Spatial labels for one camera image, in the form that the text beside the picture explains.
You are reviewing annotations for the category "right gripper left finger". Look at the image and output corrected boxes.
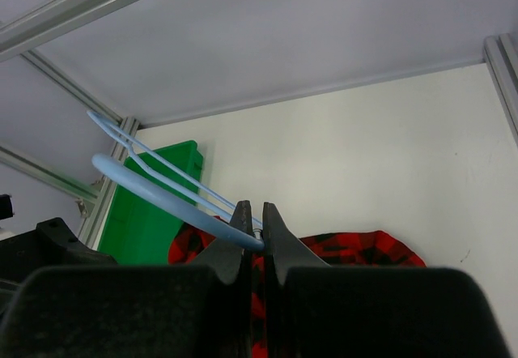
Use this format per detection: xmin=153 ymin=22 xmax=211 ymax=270
xmin=189 ymin=199 xmax=254 ymax=358

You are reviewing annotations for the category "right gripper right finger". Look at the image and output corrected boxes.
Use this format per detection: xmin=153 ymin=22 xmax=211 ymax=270
xmin=262 ymin=202 xmax=329 ymax=357

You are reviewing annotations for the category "red black plaid shirt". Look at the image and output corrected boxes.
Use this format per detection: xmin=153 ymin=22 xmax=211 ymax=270
xmin=168 ymin=224 xmax=426 ymax=357

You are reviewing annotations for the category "light blue wire hanger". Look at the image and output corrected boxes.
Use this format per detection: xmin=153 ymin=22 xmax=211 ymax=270
xmin=87 ymin=110 xmax=265 ymax=251

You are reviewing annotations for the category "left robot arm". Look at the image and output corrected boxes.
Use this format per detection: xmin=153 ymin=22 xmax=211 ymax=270
xmin=1 ymin=217 xmax=117 ymax=313

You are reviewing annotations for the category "green plastic tray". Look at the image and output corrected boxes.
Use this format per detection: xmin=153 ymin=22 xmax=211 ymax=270
xmin=97 ymin=140 xmax=203 ymax=265

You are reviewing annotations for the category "aluminium frame crossbar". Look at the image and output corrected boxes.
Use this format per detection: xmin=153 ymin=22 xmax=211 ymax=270
xmin=1 ymin=0 xmax=140 ymax=62

